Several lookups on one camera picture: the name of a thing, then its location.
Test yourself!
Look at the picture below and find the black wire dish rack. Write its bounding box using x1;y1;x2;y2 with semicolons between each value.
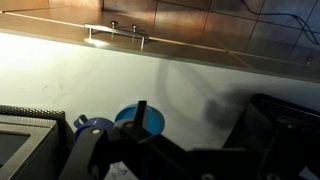
224;94;320;166

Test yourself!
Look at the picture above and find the silver cabinet bar handle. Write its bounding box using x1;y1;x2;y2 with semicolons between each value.
84;21;149;50

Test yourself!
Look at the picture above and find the blue purple plastic bowl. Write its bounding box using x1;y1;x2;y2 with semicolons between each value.
114;104;165;135

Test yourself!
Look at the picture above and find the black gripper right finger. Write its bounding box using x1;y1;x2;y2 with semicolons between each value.
222;93;320;180

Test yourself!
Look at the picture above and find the blue mug with handle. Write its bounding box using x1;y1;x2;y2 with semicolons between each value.
73;114;114;142

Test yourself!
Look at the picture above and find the black cable on floor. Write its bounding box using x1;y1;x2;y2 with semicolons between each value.
240;0;320;46

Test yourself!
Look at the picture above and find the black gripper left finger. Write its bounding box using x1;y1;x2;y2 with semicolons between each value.
59;101;187;180

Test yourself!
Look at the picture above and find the silver toaster oven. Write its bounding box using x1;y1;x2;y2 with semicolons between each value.
0;105;73;180

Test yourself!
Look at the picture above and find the silver cabinet knob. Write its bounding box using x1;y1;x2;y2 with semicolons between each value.
306;57;314;66

